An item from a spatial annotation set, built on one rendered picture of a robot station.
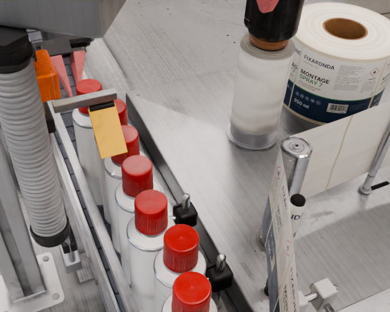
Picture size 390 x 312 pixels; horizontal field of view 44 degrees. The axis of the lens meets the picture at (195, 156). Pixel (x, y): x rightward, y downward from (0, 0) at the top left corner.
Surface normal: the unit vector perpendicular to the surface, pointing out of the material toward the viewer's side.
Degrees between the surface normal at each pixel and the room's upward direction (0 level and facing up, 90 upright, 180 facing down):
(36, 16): 90
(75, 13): 90
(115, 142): 49
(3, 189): 90
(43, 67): 0
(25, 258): 90
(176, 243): 2
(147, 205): 2
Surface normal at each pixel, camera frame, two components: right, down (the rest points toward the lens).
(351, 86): 0.03, 0.69
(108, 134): 0.35, 0.01
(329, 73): -0.36, 0.64
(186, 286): 0.10, -0.72
